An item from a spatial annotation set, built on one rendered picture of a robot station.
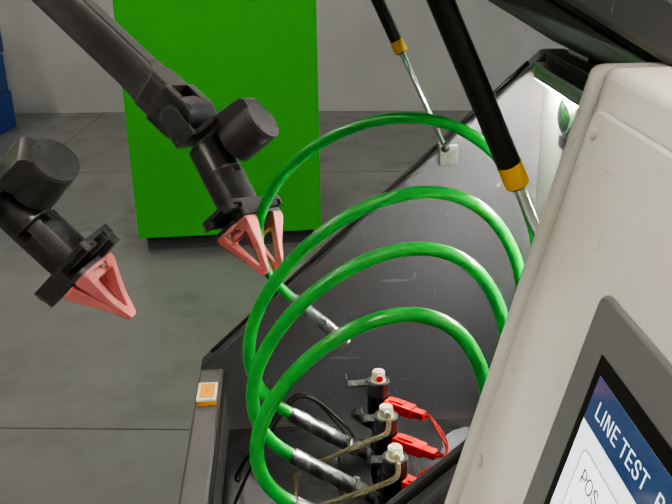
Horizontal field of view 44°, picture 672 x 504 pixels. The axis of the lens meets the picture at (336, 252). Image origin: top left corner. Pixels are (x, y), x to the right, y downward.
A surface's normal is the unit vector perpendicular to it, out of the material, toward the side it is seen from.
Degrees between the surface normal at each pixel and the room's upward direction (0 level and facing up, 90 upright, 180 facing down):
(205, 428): 0
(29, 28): 90
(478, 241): 90
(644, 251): 76
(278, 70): 90
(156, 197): 90
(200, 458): 0
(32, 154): 46
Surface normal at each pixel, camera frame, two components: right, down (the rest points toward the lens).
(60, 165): 0.64, -0.54
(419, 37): -0.04, 0.38
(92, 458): -0.01, -0.93
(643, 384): -0.97, -0.18
